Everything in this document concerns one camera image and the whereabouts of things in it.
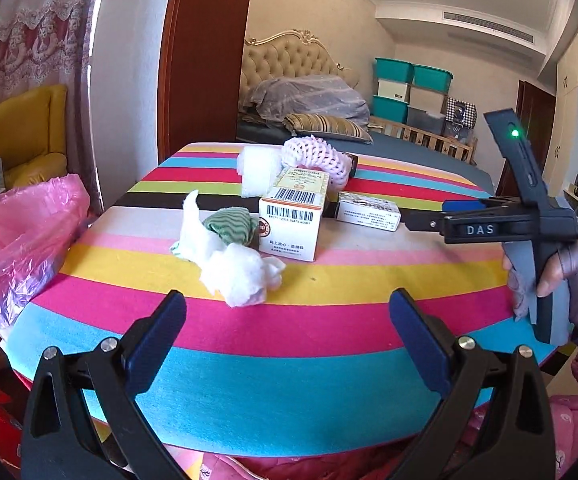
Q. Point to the pink lace patterned curtain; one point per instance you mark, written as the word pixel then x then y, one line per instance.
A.
pixel 29 35

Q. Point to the yellow leather armchair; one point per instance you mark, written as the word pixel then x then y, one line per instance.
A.
pixel 19 135

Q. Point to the grey dotted blanket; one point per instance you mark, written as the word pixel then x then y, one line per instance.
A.
pixel 309 95

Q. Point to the small dark box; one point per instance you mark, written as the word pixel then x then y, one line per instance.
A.
pixel 351 166

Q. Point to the small white medicine box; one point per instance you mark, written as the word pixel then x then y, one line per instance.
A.
pixel 369 214

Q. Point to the cream wardrobe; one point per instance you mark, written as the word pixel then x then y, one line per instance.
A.
pixel 576 85

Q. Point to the green striped cloth ball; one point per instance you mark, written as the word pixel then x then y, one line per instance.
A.
pixel 231 227

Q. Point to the striped pillow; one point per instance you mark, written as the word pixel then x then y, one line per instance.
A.
pixel 329 127

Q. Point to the white foam sheet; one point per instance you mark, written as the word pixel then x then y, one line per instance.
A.
pixel 259 170

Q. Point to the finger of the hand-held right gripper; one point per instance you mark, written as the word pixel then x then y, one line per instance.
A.
pixel 464 205
pixel 426 221

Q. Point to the long white tissue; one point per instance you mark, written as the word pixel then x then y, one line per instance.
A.
pixel 234 275

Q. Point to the wooden crib rail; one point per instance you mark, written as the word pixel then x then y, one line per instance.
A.
pixel 419 137

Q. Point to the ceiling air vent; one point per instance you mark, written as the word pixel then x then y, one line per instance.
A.
pixel 489 26

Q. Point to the black white checkered bag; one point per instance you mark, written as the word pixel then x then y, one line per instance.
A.
pixel 460 111

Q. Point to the beige storage box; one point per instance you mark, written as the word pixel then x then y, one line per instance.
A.
pixel 428 99

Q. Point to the teal storage box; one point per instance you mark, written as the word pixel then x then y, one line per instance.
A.
pixel 434 76
pixel 390 108
pixel 394 70

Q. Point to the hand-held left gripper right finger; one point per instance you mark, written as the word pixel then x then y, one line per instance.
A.
pixel 419 340

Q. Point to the dark grey storage box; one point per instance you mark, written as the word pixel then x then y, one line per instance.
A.
pixel 425 122

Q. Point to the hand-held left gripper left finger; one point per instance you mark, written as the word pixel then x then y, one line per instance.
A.
pixel 156 345

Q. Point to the pink foam fruit net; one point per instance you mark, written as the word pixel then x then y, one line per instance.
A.
pixel 319 157

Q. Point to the dark brown door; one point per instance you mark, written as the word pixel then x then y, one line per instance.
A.
pixel 531 125

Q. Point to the white storage box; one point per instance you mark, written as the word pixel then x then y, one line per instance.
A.
pixel 394 90

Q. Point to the bed with blue sheet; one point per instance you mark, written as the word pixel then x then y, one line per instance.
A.
pixel 419 160

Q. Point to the white carton with barcode label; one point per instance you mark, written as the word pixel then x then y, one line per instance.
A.
pixel 289 230

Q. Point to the pink plastic trash bag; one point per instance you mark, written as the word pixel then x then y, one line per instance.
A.
pixel 14 240

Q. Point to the beige tufted bed headboard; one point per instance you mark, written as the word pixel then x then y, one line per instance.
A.
pixel 289 55

